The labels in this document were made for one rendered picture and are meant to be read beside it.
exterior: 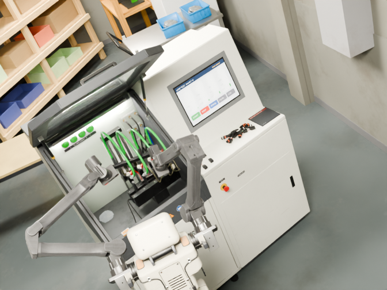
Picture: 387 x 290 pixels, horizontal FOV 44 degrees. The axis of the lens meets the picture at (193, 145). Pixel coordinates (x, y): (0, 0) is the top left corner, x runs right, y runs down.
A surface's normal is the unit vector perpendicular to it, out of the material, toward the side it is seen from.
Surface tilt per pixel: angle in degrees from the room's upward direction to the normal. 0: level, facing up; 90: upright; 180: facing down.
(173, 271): 82
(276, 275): 0
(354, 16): 90
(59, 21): 90
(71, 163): 90
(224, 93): 76
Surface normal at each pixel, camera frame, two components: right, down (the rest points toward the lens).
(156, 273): 0.27, 0.35
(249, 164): 0.54, 0.33
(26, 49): 0.89, -0.04
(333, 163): -0.32, -0.77
